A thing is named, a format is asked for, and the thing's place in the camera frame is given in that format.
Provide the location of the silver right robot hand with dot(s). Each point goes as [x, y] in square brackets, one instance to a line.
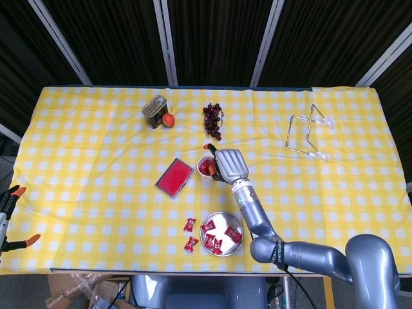
[231, 165]

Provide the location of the red candy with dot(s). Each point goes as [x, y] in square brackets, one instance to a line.
[191, 244]
[206, 173]
[218, 247]
[202, 166]
[210, 240]
[190, 224]
[233, 233]
[208, 226]

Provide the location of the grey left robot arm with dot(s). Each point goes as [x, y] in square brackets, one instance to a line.
[148, 293]

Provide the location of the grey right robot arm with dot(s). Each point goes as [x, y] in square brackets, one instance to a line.
[254, 215]

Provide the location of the white paper cup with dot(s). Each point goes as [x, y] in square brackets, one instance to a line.
[204, 177]

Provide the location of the silver metal plate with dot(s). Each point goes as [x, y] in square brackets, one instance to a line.
[222, 220]

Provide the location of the dark red grape bunch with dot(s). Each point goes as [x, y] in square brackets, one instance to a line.
[212, 122]

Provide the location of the red card case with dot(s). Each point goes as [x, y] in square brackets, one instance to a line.
[174, 177]

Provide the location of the green luncheon meat can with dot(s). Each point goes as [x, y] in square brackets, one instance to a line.
[154, 117]

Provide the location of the black pleated curtain panel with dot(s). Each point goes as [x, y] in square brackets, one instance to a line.
[112, 38]
[25, 64]
[322, 38]
[219, 38]

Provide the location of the grey robot torso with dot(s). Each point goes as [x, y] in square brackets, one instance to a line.
[209, 296]

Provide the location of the silver metal pole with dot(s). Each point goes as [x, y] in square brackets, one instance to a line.
[286, 296]

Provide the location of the yellow white checkered tablecloth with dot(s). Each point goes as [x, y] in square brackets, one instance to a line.
[96, 209]

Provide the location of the yellow table leg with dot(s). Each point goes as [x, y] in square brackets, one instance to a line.
[328, 294]

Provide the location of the brown cardboard box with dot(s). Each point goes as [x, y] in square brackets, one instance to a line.
[56, 284]

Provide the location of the black orange clamp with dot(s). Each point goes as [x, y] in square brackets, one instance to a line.
[20, 190]
[32, 239]

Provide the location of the white frame post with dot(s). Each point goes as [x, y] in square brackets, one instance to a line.
[386, 60]
[266, 42]
[409, 187]
[8, 132]
[166, 42]
[60, 42]

